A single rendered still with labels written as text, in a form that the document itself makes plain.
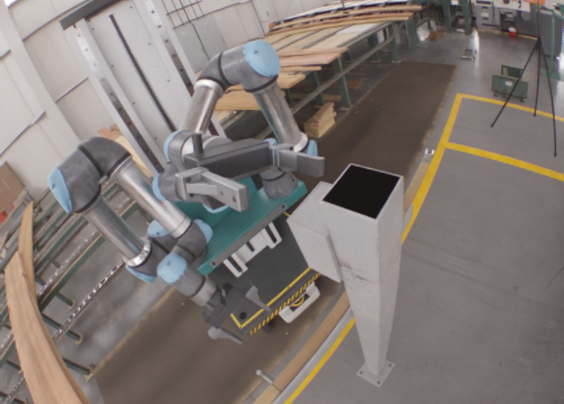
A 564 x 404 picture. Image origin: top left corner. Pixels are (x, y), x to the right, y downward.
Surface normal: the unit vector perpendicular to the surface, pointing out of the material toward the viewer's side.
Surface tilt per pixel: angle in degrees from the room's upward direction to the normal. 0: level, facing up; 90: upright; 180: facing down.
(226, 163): 90
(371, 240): 90
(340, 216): 90
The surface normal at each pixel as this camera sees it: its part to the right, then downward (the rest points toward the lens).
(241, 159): 0.71, 0.26
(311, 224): -0.32, -0.71
